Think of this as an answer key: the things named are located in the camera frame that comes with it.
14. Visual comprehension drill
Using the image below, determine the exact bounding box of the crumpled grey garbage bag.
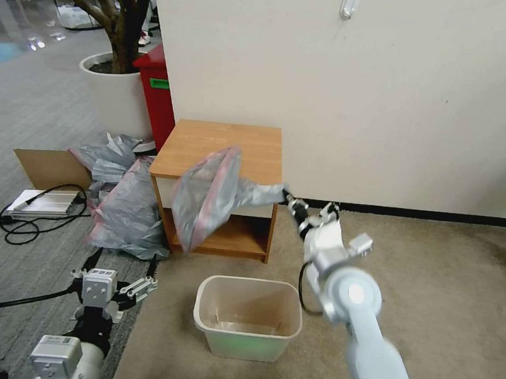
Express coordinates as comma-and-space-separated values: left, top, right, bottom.
82, 151, 179, 264
66, 129, 145, 186

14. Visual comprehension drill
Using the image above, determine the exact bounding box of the black power cable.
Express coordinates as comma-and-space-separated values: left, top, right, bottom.
0, 178, 95, 252

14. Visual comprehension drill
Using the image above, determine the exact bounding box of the white wall hook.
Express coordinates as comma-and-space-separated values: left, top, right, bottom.
338, 0, 362, 22

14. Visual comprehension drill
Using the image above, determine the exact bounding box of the wooden bedside table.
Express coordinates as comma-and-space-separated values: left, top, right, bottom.
142, 117, 286, 265

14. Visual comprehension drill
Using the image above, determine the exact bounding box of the white round planter pot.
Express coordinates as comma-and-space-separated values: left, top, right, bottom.
73, 48, 160, 142

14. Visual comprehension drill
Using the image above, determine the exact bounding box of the beige plastic trash can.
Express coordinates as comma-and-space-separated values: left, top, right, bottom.
190, 273, 307, 366

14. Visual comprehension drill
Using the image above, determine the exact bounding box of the white plastic bag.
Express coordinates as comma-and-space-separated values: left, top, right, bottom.
54, 1, 103, 32

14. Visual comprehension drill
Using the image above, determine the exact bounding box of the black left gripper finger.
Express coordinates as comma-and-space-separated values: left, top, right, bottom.
112, 251, 161, 313
69, 245, 105, 293

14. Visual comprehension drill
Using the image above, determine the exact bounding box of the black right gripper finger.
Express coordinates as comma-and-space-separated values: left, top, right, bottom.
279, 189, 311, 231
281, 187, 314, 224

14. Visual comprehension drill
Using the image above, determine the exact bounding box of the red bin green slot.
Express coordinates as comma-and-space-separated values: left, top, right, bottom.
125, 41, 183, 154

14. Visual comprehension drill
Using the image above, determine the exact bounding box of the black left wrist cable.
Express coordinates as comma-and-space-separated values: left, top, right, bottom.
0, 282, 80, 324

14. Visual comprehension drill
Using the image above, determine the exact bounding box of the grey garbage bag pink rim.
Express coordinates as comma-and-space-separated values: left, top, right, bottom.
167, 141, 295, 261

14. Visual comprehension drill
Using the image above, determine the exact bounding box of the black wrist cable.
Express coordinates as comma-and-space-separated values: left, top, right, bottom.
295, 260, 332, 317
0, 282, 80, 324

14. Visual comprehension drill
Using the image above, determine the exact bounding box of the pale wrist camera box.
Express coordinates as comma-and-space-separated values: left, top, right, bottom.
80, 267, 119, 310

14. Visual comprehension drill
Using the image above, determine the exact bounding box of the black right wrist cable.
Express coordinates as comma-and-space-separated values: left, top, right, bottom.
295, 260, 332, 317

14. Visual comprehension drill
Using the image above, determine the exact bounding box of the brown indoor tree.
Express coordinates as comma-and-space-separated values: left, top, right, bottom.
20, 0, 151, 77

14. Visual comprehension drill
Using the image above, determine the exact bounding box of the flat silver metal box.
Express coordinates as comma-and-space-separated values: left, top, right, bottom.
5, 185, 89, 222

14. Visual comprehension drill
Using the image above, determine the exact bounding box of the brown cardboard sheet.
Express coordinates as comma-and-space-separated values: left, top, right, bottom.
10, 146, 97, 196

